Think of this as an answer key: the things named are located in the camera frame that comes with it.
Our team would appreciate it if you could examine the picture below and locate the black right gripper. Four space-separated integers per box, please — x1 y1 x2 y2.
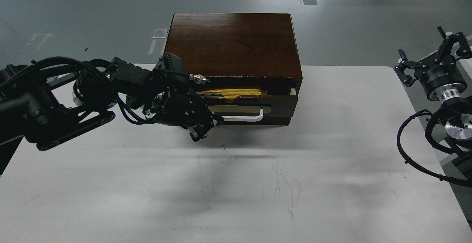
394 26 472 101

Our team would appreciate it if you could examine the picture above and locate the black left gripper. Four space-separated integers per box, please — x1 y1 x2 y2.
108 52 224 142

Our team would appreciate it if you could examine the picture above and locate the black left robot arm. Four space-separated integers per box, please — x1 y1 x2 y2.
0 52 224 151

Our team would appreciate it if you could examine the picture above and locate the yellow corn cob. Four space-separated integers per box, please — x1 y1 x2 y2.
197 87 263 100

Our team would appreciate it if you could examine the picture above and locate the dark wooden drawer cabinet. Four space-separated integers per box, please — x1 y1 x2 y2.
164 13 302 91

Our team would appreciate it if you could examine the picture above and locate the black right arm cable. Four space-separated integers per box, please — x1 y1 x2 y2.
397 108 472 188

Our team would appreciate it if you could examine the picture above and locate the wooden drawer with white handle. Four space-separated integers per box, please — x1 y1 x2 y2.
201 86 299 126

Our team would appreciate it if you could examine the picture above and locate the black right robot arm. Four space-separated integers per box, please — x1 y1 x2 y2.
394 26 471 153

